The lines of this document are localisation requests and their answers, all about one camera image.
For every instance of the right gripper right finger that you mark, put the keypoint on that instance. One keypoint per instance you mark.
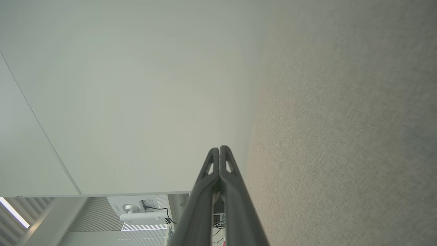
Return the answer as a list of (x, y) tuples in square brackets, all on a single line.
[(239, 212)]

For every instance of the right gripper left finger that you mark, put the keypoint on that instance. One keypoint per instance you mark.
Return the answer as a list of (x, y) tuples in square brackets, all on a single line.
[(198, 212)]

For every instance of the white ceiling projector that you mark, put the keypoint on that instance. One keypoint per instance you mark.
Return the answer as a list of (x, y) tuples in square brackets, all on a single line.
[(143, 217)]

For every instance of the white partition panel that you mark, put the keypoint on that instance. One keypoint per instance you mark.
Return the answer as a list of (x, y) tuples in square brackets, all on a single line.
[(153, 102), (20, 153)]

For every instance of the bright ceiling light strip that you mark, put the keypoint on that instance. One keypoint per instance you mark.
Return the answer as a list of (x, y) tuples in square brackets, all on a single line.
[(15, 212)]

